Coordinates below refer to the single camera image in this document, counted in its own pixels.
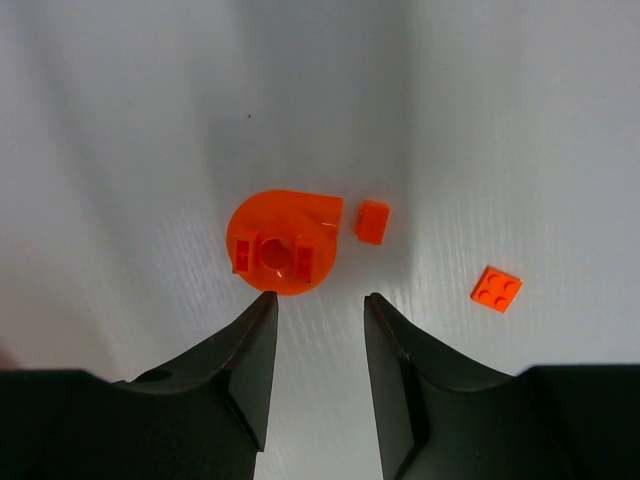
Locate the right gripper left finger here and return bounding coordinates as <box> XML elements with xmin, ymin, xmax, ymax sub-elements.
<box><xmin>1</xmin><ymin>292</ymin><xmax>278</xmax><ymax>479</ymax></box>

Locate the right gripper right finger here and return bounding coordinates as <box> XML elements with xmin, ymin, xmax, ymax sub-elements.
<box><xmin>364</xmin><ymin>293</ymin><xmax>639</xmax><ymax>479</ymax></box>

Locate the small orange lego tile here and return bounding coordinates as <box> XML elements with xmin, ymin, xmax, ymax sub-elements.
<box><xmin>470</xmin><ymin>266</ymin><xmax>523</xmax><ymax>314</ymax></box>

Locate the small orange lego piece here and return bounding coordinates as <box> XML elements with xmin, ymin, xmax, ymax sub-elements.
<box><xmin>355</xmin><ymin>200</ymin><xmax>391</xmax><ymax>246</ymax></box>

